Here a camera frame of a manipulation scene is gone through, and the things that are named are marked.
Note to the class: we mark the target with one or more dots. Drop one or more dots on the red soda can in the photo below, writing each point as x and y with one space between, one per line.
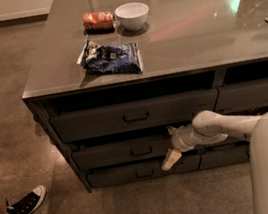
98 21

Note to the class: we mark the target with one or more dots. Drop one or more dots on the white ceramic bowl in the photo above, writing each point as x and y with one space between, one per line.
132 16

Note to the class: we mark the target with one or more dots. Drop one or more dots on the blue chip bag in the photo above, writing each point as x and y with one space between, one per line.
122 58

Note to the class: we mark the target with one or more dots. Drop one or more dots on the grey drawer cabinet island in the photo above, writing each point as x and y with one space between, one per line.
186 46

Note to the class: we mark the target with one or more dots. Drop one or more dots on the grey drawer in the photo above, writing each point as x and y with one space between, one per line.
122 152
141 171
226 156
133 115
242 96

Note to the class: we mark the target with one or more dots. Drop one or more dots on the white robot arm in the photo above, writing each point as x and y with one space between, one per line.
209 127

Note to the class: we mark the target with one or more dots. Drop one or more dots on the black white sneaker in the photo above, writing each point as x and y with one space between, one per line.
30 203

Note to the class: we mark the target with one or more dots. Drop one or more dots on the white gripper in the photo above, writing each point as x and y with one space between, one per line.
178 139

